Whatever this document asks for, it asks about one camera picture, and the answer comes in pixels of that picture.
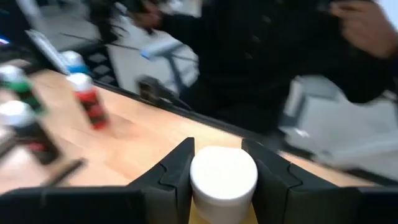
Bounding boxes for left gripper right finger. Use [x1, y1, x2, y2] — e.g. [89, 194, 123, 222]
[241, 138, 363, 224]

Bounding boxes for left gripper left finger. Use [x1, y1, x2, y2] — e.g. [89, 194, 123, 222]
[127, 137, 195, 224]

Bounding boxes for large yellow paint bottle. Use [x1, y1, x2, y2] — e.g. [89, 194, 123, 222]
[188, 145, 259, 224]

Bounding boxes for brown-tipped paintbrushes group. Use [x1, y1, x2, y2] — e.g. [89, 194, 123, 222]
[42, 157, 88, 187]

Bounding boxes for small scarlet paint bottle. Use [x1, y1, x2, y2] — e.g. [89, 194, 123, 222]
[65, 72, 110, 131]

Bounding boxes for small black paint bottle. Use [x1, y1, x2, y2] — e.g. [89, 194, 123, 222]
[0, 100, 62, 166]

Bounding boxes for large turquoise paint bottle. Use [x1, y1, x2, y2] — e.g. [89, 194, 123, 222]
[60, 50, 91, 75]

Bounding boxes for small green paint bottle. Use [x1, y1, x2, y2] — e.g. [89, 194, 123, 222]
[0, 64, 47, 114]

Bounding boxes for black clamp-mounted device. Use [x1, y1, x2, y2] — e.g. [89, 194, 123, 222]
[137, 75, 193, 111]

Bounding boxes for person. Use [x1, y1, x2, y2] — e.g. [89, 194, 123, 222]
[86, 0, 398, 134]

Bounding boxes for light blue stand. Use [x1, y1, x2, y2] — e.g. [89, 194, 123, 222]
[139, 37, 200, 94]

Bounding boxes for checkered floor mat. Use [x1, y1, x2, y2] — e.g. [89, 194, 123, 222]
[83, 49, 121, 88]

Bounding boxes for person's hand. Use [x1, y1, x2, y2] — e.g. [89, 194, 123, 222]
[328, 0, 398, 60]
[129, 0, 170, 31]

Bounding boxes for silver aluminium post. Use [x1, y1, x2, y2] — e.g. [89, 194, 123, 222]
[15, 0, 72, 76]

